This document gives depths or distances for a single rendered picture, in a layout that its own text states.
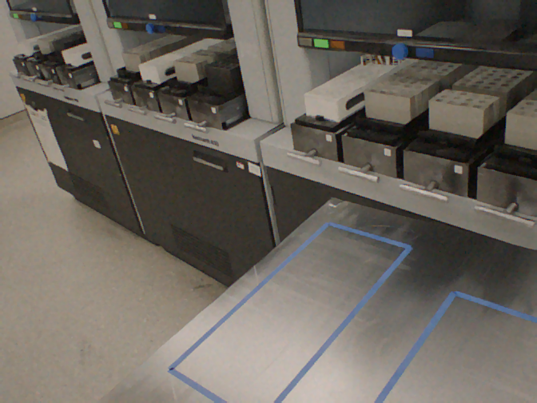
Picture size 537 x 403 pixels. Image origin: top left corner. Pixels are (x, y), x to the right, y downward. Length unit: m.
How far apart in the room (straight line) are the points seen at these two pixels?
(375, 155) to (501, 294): 0.50
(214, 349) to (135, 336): 1.34
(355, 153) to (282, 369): 0.63
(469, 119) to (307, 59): 0.42
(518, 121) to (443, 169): 0.15
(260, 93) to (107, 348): 1.07
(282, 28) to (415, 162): 0.46
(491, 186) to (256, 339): 0.53
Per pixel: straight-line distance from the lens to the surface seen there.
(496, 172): 1.00
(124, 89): 1.86
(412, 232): 0.82
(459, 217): 1.08
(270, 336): 0.68
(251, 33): 1.39
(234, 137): 1.44
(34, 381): 2.04
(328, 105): 1.20
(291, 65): 1.32
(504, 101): 1.14
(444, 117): 1.10
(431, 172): 1.06
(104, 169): 2.33
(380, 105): 1.17
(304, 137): 1.24
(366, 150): 1.13
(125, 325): 2.08
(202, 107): 1.51
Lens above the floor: 1.29
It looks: 31 degrees down
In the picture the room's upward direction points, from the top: 11 degrees counter-clockwise
